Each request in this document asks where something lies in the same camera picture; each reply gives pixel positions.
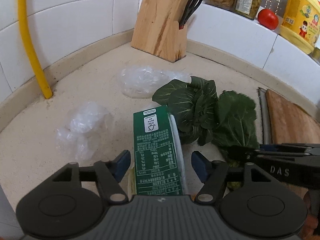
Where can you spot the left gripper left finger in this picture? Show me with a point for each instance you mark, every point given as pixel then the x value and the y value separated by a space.
pixel 109 175

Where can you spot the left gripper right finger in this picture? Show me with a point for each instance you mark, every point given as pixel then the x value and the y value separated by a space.
pixel 213 175

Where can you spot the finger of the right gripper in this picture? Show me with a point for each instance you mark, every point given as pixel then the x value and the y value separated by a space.
pixel 290 147
pixel 249 153

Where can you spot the clear plastic bag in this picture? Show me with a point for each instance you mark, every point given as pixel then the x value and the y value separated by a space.
pixel 81 135
pixel 142 81

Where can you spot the green milk carton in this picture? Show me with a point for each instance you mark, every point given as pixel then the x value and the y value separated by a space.
pixel 159 161

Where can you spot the dark green leafy vegetable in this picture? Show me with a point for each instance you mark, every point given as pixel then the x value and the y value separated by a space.
pixel 194 107

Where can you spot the black kitchen scissors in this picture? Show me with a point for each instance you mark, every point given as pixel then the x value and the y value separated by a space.
pixel 190 7

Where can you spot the wooden cutting board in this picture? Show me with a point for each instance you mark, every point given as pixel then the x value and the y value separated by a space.
pixel 289 122

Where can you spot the large dark green leaf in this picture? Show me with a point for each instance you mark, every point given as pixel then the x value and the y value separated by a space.
pixel 236 127

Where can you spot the yellow oil bottle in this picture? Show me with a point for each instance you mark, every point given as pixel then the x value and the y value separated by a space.
pixel 300 24

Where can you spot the red tomato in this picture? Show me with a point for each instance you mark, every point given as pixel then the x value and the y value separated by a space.
pixel 268 19

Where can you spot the wooden knife block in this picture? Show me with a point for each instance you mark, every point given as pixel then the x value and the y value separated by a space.
pixel 157 29

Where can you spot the glass jar orange lid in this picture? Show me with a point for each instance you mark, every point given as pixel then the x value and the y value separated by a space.
pixel 247 8

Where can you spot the yellow gas pipe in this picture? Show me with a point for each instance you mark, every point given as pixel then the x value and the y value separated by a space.
pixel 30 50

